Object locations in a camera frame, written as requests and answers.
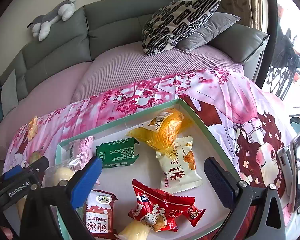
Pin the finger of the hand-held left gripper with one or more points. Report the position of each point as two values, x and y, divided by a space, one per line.
12 172
40 165

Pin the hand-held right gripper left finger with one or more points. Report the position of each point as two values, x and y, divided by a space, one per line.
86 180

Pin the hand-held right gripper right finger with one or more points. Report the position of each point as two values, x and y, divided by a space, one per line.
218 180

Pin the clear white bun packet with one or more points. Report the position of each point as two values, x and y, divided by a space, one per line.
60 175

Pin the pink snack packet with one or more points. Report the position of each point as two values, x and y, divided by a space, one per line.
84 147

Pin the red white biscuit packet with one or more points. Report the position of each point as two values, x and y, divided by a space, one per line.
100 215

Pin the white orange snack packet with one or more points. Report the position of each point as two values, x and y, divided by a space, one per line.
180 172

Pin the teal white cardboard box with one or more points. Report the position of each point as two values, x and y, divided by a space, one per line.
145 177

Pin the large red snack packet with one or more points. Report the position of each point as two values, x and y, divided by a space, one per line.
160 205

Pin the white round sweet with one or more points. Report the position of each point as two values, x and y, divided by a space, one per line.
135 231

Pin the yellow cake packet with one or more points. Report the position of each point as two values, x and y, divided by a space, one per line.
165 127

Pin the person's left hand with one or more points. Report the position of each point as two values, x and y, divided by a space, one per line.
7 233

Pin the round green cake packet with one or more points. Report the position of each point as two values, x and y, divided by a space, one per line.
35 157

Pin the small beige snack packet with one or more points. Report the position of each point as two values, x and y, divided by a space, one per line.
32 128

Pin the light grey pillow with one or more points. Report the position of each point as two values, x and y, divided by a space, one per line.
10 92

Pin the pink printed blanket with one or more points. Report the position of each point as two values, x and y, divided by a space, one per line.
215 92

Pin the pink sofa cover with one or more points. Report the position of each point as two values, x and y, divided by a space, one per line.
130 65

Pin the clothes drying rack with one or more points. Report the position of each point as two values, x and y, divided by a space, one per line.
287 52

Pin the grey white plush dog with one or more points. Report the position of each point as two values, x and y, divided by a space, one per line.
62 8

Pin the black white patterned pillow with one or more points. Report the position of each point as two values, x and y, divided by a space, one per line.
180 22

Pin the grey sofa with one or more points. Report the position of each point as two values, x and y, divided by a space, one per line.
110 15

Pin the patterned beige curtain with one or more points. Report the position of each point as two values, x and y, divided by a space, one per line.
227 0

